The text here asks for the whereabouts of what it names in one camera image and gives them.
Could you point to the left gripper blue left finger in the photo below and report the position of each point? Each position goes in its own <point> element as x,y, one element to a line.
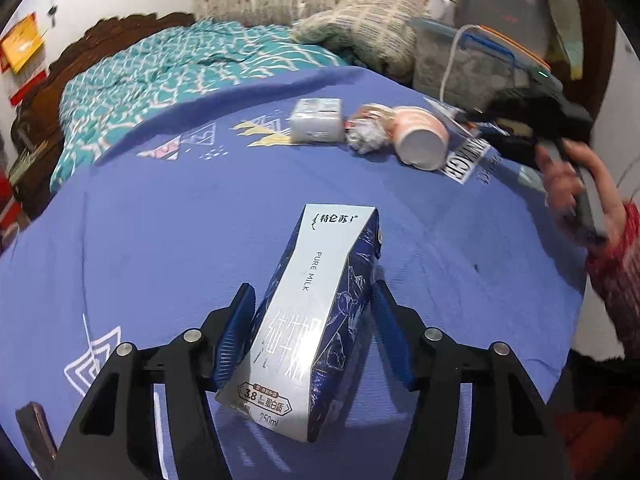
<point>231,327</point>

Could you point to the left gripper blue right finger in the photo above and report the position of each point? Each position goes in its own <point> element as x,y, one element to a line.
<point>394,325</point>

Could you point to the dark blue milk carton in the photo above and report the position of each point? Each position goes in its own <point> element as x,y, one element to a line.
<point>297,362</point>

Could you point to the pink white paper cup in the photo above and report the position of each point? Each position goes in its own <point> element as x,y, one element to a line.
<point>420,139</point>

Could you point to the red knitted sleeve forearm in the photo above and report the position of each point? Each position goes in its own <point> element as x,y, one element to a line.
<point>614,275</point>

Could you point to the person's right hand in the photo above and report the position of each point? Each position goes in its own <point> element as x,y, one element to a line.
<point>568,182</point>

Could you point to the clear storage box blue lid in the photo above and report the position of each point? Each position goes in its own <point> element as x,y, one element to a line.
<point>465,67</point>

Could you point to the blue printed tablecloth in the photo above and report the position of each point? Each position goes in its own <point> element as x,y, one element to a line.
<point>166,225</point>

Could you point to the crumpled white paper ball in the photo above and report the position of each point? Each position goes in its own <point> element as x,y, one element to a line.
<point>370,128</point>

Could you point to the beige patterned pillow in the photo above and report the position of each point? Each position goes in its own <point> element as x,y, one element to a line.
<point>376,33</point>

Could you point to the small light blue carton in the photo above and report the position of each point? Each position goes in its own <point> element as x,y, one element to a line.
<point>317,120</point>

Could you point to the teal patterned bed quilt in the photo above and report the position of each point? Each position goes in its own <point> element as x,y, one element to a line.
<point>178,64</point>

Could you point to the carved wooden headboard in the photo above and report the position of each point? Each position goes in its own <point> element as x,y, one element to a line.
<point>36,129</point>

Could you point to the red yellow wall calendar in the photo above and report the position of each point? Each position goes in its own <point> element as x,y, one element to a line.
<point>23,59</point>

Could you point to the hanging keys on wall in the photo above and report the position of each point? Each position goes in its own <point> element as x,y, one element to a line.
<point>53,8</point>

